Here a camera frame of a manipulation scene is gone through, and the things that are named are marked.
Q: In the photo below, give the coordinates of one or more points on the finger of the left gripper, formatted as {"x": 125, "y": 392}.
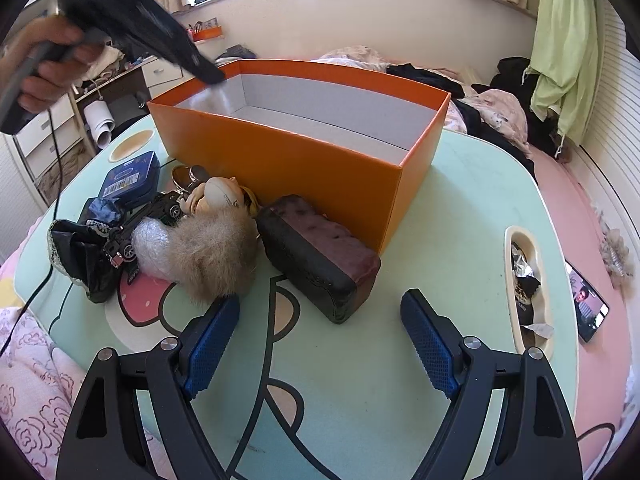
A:
{"x": 195, "y": 60}

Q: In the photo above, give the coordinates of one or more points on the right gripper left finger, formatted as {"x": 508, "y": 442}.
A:
{"x": 105, "y": 437}

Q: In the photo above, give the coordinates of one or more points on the blue tin box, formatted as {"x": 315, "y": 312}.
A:
{"x": 132, "y": 183}

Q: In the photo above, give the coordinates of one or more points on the doll figure keychain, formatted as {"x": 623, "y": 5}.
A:
{"x": 219, "y": 193}

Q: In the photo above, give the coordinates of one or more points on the black lace pouch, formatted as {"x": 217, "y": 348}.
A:
{"x": 77, "y": 248}

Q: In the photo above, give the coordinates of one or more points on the white bubble wrap ball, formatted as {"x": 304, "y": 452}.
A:
{"x": 150, "y": 241}

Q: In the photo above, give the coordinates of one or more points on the fluffy fur pompom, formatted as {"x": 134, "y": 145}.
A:
{"x": 214, "y": 254}

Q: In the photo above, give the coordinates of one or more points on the orange cardboard box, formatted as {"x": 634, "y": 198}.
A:
{"x": 355, "y": 144}

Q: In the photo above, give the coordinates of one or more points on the dark red glasses case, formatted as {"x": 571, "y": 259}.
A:
{"x": 321, "y": 258}

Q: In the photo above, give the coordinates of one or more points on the green toy car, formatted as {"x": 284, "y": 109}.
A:
{"x": 163, "y": 210}

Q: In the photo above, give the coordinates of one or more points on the person's left hand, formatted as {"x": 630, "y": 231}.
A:
{"x": 52, "y": 79}

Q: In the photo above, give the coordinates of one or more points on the orange tray on desk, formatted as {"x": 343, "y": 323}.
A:
{"x": 207, "y": 33}

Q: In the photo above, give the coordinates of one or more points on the folded clothes pile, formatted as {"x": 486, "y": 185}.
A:
{"x": 237, "y": 51}

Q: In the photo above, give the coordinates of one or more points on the white paper roll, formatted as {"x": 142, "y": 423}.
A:
{"x": 100, "y": 122}

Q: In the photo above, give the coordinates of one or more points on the smartphone with video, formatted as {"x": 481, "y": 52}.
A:
{"x": 591, "y": 310}

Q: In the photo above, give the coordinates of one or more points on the wrappers in table slot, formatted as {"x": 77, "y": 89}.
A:
{"x": 528, "y": 295}

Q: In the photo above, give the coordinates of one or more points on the white desk with drawers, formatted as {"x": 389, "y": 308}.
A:
{"x": 54, "y": 133}

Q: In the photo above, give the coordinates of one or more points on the black clothes on bed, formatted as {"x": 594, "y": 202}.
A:
{"x": 511, "y": 77}

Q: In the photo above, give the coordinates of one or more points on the green hanging cloth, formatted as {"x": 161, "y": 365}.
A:
{"x": 565, "y": 58}

